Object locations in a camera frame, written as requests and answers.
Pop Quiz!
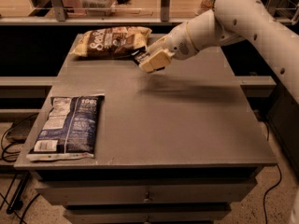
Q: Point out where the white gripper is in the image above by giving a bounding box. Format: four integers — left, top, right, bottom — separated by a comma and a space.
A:
139, 22, 199, 73

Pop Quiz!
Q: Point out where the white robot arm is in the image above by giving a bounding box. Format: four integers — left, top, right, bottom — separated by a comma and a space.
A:
141, 0, 299, 115

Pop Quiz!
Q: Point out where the brown yellow chip bag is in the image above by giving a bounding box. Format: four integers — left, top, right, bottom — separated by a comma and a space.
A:
71, 26, 152, 59

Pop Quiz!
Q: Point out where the blue chip bag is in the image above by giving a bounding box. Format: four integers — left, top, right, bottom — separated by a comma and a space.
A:
26, 93, 105, 161

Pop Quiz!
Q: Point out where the clear plastic container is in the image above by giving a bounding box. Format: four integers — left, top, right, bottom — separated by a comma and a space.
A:
80, 0, 115, 17

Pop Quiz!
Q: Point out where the grey cabinet with drawers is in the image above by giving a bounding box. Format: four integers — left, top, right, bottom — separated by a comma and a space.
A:
16, 48, 276, 224

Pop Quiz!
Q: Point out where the metal drawer knob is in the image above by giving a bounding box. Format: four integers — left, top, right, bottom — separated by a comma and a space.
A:
143, 191, 152, 203

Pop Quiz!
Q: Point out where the black cable right floor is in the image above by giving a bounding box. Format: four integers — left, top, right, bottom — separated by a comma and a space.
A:
258, 115, 282, 224

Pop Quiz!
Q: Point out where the grey metal shelf rail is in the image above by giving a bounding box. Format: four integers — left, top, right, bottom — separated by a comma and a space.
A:
0, 0, 299, 27

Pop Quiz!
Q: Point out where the black cables left floor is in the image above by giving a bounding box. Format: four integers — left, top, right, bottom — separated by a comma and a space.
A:
0, 112, 41, 224

